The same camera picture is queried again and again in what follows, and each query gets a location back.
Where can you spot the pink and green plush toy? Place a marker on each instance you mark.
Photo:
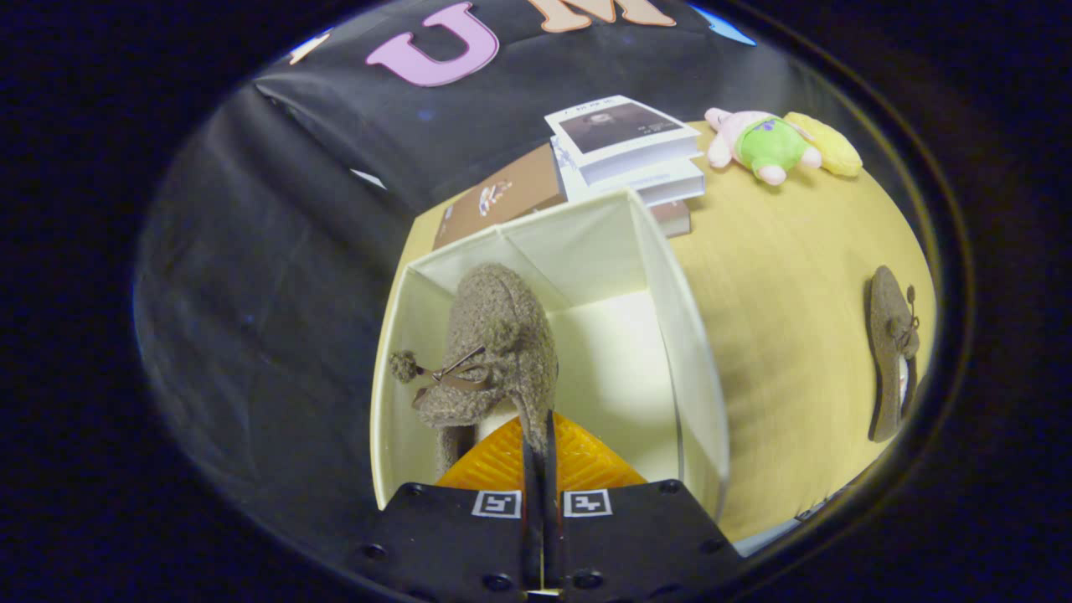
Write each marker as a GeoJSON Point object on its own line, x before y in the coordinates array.
{"type": "Point", "coordinates": [766, 144]}

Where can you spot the thick white book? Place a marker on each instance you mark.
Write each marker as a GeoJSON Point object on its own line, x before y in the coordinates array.
{"type": "Point", "coordinates": [662, 186]}

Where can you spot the brown book with small emblem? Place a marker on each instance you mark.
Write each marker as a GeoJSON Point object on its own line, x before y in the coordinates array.
{"type": "Point", "coordinates": [511, 193]}

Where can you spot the thin brown book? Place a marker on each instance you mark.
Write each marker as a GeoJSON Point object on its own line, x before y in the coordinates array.
{"type": "Point", "coordinates": [672, 219]}

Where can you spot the yellow plush toy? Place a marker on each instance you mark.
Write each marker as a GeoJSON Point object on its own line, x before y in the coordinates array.
{"type": "Point", "coordinates": [833, 151]}

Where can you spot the black backdrop cloth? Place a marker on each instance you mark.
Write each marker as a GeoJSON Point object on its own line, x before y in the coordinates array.
{"type": "Point", "coordinates": [251, 293]}

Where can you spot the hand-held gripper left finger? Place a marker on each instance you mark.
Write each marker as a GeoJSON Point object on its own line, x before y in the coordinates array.
{"type": "Point", "coordinates": [452, 544]}

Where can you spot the cream fabric storage box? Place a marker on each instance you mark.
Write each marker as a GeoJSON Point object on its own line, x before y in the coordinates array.
{"type": "Point", "coordinates": [620, 360]}

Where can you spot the white book with portrait cover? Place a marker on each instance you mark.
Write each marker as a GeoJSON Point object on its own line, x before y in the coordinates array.
{"type": "Point", "coordinates": [620, 126]}

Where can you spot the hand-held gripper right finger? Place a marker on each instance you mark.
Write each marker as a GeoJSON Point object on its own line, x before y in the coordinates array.
{"type": "Point", "coordinates": [636, 544]}

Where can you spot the brown fuzzy shoe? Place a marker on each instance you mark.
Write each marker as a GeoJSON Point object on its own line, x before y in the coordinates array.
{"type": "Point", "coordinates": [888, 335]}
{"type": "Point", "coordinates": [502, 335]}

